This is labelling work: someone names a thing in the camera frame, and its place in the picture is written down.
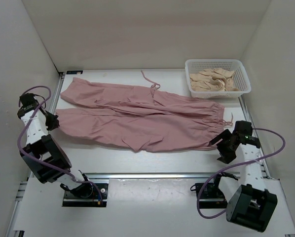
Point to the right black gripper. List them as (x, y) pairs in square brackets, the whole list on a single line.
[(226, 135)]

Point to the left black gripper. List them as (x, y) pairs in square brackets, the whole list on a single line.
[(54, 121)]

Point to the pink trousers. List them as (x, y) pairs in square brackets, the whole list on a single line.
[(139, 118)]

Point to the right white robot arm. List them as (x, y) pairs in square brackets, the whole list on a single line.
[(249, 202)]

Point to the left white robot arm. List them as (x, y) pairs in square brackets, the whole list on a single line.
[(40, 145)]

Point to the beige trousers in basket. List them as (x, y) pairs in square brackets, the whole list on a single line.
[(216, 79)]

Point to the white plastic basket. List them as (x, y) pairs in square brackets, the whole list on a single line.
[(240, 77)]

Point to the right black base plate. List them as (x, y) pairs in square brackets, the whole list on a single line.
[(212, 198)]

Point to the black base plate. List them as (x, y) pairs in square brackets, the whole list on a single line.
[(98, 195), (212, 198)]

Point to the front aluminium rail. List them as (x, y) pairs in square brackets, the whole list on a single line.
[(165, 175)]

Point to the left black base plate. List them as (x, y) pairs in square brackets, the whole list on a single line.
[(98, 195)]

